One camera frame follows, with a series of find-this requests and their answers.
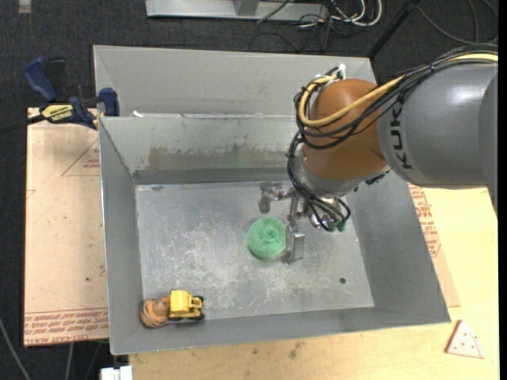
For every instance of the pink triangular sanding pad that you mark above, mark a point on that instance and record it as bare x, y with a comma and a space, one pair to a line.
465, 342

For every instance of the orange striped toy animal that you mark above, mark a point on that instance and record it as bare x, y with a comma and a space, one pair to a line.
152, 313

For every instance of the yellow toy truck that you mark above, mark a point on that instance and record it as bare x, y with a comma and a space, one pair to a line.
183, 304

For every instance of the green round sponge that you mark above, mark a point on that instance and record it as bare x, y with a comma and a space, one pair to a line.
265, 239

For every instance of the brown cardboard board red print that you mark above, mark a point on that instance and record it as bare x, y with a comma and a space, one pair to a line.
63, 212

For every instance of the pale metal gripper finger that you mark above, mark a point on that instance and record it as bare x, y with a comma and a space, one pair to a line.
295, 245
264, 203

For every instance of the grey metal bin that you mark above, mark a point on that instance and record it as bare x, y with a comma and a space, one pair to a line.
198, 244

